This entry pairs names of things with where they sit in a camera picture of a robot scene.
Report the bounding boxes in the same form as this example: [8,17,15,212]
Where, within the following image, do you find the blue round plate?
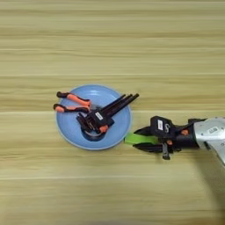
[55,83,133,151]

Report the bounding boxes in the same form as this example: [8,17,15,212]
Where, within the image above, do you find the green rectangular block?
[123,132,159,146]

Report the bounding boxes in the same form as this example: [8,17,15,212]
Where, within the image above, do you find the black tape roll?
[81,127,108,142]

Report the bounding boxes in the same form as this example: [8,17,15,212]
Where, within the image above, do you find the orange black handled pliers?
[53,91,102,115]

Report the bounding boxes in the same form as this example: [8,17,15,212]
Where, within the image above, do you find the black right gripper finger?
[132,142,165,154]
[142,126,154,137]

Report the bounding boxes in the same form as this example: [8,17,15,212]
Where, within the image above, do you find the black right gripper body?
[162,118,207,161]

